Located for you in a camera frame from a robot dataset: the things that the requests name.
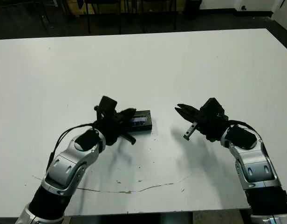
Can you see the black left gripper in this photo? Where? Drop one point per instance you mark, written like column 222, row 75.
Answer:
column 109, row 128

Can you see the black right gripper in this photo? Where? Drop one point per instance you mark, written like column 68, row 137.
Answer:
column 211, row 126

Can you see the black box lid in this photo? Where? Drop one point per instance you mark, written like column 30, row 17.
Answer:
column 143, row 127

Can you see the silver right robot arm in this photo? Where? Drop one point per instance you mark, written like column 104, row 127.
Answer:
column 257, row 163

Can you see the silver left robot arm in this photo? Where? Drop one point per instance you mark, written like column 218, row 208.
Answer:
column 69, row 163

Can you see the black waste bin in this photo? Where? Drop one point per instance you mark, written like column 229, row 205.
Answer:
column 193, row 9

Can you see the black folded chair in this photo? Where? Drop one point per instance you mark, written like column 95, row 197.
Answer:
column 80, row 4

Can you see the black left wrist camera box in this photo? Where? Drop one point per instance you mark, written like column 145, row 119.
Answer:
column 108, row 105

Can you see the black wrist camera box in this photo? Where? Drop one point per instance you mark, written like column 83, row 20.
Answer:
column 108, row 105
column 212, row 106

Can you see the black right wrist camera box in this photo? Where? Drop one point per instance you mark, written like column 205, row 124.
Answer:
column 212, row 106

